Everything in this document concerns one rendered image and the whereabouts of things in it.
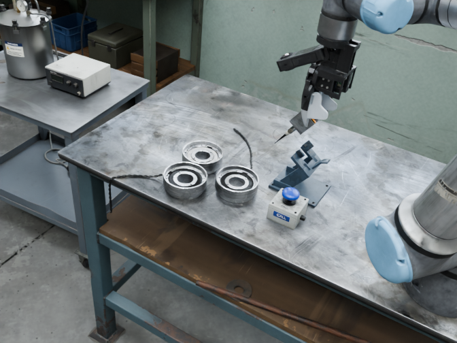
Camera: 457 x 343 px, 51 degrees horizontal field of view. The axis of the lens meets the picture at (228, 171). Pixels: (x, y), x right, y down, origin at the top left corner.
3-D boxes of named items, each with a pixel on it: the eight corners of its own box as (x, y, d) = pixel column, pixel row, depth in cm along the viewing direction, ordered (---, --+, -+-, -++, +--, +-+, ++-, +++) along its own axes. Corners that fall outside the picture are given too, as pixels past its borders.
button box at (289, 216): (266, 218, 110) (268, 202, 107) (279, 202, 115) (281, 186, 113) (298, 233, 108) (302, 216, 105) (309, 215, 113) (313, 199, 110)
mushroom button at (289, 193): (276, 209, 109) (279, 192, 106) (283, 199, 112) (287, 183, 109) (292, 216, 108) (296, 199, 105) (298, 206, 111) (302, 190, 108)
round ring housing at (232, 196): (244, 211, 112) (246, 197, 109) (206, 194, 115) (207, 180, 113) (264, 188, 119) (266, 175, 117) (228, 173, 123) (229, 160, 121)
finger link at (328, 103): (330, 128, 109) (336, 94, 103) (306, 120, 112) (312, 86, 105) (335, 122, 111) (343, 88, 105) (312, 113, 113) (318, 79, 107)
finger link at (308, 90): (304, 113, 103) (314, 74, 99) (298, 110, 104) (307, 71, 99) (313, 107, 107) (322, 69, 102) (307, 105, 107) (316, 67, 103)
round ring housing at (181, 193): (213, 183, 119) (214, 169, 117) (194, 207, 111) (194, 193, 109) (176, 169, 122) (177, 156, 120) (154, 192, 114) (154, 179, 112)
